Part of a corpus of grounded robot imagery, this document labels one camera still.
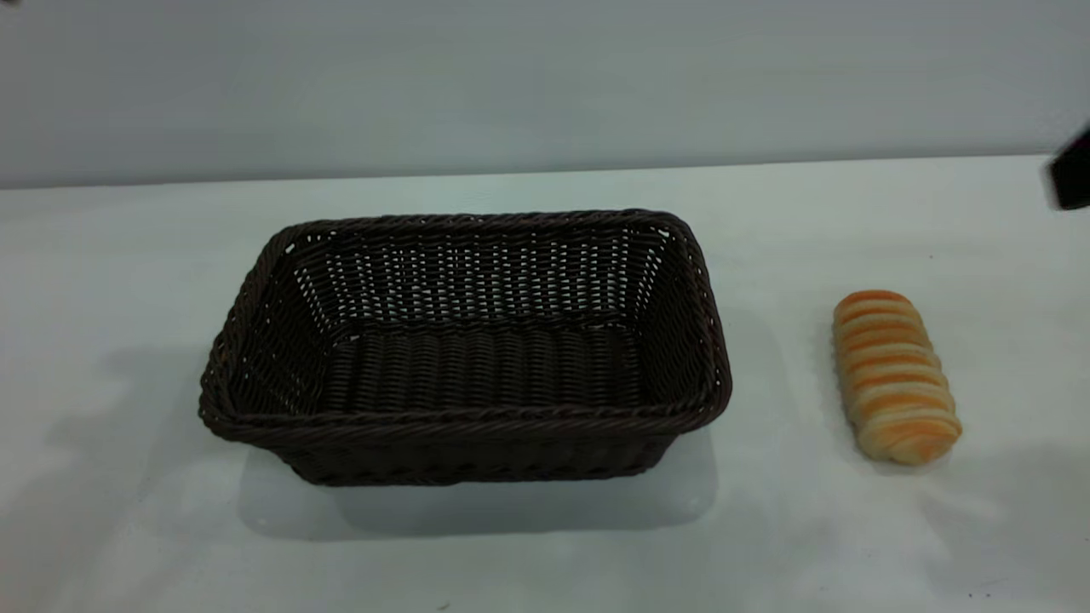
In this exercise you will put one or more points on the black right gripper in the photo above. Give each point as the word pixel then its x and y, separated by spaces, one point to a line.
pixel 1073 177

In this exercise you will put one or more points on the striped golden bread roll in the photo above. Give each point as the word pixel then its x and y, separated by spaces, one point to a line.
pixel 894 379

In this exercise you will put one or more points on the dark brown wicker basket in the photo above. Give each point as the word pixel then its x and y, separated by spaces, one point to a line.
pixel 477 375

